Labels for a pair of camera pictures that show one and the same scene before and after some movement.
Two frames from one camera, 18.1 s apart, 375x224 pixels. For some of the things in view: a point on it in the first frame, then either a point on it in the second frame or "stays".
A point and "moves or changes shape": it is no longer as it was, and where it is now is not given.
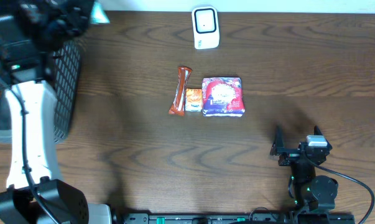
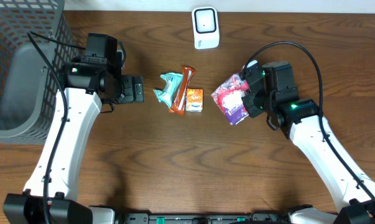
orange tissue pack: x=193 y=100 stays
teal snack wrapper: x=99 y=15 → x=173 y=80
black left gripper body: x=78 y=16 → x=137 y=89
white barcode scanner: x=206 y=27 stays
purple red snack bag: x=222 y=97 moves or changes shape
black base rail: x=269 y=218 stays
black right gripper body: x=290 y=157 → x=254 y=104
